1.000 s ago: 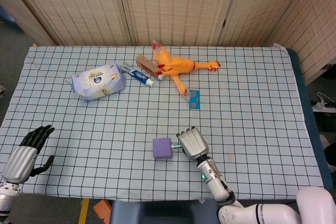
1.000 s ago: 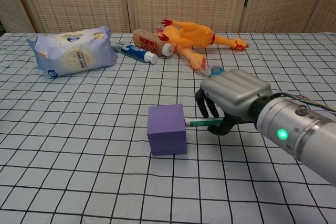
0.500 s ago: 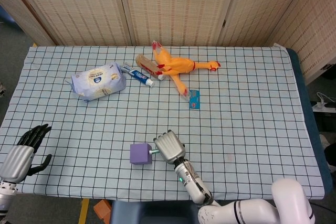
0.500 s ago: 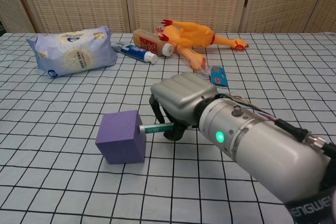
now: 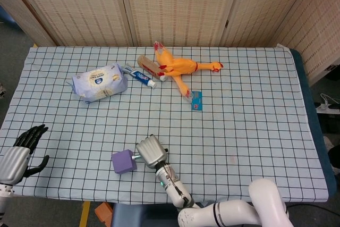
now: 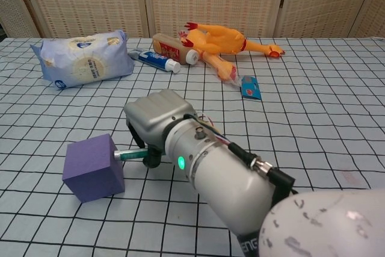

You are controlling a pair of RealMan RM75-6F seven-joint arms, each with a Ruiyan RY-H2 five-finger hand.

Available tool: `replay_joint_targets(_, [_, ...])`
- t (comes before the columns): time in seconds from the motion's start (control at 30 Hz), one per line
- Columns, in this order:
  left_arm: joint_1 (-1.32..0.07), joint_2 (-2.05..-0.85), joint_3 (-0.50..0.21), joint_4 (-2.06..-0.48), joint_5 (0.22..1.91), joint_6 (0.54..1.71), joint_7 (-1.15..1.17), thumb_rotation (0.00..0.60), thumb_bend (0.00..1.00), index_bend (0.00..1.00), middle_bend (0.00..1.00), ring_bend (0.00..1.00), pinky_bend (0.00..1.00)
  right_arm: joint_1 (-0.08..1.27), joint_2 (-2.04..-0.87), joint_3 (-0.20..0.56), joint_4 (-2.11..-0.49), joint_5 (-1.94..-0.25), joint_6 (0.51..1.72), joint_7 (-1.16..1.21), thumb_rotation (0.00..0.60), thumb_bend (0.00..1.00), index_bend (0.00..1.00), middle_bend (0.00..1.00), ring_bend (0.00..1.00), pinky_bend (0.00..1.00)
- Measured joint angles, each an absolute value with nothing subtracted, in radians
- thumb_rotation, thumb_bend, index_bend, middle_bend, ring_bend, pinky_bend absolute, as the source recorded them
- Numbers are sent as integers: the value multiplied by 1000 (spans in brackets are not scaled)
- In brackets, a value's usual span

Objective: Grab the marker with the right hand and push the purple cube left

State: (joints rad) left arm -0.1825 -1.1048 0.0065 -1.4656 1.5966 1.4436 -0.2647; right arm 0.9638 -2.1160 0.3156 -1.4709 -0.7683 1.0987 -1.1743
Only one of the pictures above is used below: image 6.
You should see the checked white tablecloth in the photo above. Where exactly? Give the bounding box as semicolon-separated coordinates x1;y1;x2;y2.
0;37;385;257

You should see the brown bottle with red label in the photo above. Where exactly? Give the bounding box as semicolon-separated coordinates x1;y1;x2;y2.
152;33;199;66

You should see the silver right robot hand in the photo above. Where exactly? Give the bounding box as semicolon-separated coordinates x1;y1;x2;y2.
123;89;197;169

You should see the green marker pen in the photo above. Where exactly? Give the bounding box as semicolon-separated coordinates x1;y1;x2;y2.
112;149;149;162

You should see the purple foam cube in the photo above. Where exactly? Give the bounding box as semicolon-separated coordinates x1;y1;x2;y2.
61;134;126;203

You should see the blue white toothpaste tube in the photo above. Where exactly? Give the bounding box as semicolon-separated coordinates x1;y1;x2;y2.
128;49;181;74

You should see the yellow rubber chicken toy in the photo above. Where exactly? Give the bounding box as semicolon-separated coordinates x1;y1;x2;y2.
177;22;286;84

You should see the blue white tissue pack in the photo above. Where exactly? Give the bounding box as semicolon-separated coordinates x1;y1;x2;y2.
29;29;135;90

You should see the small blue snack packet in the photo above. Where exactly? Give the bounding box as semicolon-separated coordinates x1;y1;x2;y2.
239;75;263;102

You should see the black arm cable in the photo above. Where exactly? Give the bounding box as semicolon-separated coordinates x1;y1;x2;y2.
183;113;300;195

